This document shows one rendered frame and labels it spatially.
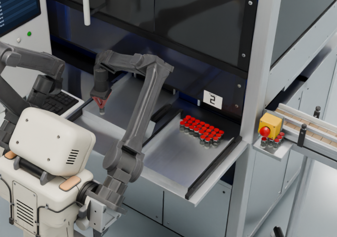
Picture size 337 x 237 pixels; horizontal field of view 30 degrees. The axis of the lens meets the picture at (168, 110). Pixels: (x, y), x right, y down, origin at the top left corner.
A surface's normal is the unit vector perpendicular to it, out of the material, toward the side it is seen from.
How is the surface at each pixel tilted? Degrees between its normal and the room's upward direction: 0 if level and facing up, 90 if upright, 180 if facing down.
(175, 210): 90
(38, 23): 90
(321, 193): 0
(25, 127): 48
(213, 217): 90
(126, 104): 0
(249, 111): 90
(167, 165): 0
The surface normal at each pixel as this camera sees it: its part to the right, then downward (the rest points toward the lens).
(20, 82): 0.81, 0.40
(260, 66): -0.56, 0.52
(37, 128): -0.40, -0.13
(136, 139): 0.56, -0.19
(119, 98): 0.03, -0.77
